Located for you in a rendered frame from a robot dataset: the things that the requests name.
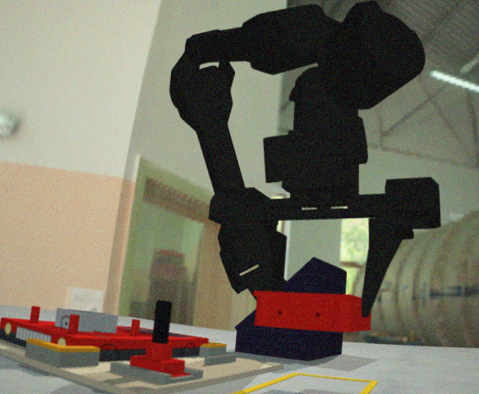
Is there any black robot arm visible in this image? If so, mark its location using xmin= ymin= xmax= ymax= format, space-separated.
xmin=169 ymin=0 xmax=426 ymax=300

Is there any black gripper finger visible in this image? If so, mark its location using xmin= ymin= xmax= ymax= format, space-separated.
xmin=361 ymin=218 xmax=414 ymax=318
xmin=231 ymin=222 xmax=288 ymax=292

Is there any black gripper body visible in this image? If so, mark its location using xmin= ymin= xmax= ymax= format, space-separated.
xmin=209 ymin=116 xmax=441 ymax=231

